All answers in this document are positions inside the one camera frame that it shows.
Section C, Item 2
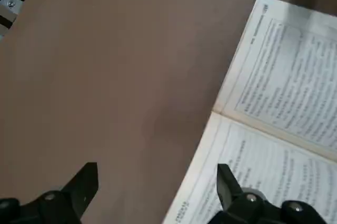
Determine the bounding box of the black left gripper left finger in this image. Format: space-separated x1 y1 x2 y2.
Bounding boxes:
0 162 100 224

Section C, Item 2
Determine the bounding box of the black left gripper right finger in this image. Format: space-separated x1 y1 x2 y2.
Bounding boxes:
210 163 327 224

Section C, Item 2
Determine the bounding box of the blue white cover paperback book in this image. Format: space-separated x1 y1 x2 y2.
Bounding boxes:
163 0 337 224

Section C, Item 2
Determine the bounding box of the aluminium frame post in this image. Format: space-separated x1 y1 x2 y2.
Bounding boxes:
0 0 26 36

